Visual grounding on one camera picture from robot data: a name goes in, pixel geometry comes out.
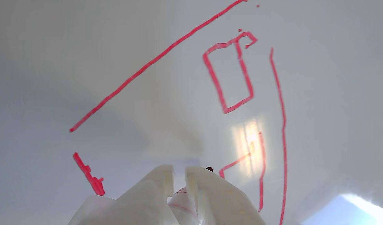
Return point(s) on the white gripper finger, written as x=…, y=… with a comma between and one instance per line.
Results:
x=219, y=203
x=141, y=203

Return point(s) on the white red whiteboard marker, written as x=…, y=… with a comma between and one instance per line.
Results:
x=183, y=206

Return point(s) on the large whiteboard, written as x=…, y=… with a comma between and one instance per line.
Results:
x=85, y=47

